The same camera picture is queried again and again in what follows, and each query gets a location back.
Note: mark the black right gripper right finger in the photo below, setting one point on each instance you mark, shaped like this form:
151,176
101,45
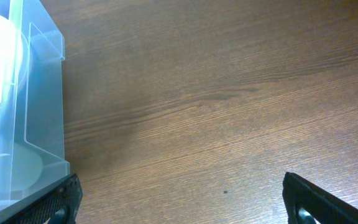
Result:
305,202

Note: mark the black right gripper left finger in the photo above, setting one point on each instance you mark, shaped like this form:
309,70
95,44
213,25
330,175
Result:
57,203

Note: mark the clear plastic storage bin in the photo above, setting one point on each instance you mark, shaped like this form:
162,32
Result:
31,111

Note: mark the mint green cup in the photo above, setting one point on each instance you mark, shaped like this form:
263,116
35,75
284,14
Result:
26,169

